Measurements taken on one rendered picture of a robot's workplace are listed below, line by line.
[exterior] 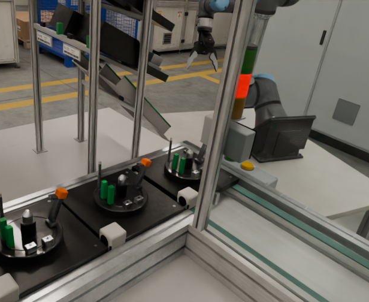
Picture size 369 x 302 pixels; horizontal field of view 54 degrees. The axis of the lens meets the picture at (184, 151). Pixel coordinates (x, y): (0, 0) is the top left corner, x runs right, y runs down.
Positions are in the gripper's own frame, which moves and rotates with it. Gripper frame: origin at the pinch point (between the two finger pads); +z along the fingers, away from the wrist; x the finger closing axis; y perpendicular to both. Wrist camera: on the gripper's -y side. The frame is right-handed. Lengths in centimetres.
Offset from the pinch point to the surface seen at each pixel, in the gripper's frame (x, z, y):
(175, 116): 10.5, 23.0, 3.6
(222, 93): 24, 12, -100
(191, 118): 2.7, 23.3, 2.4
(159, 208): 32, 42, -82
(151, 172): 32, 36, -66
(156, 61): 30, 2, -53
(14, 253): 63, 46, -99
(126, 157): 37, 37, -36
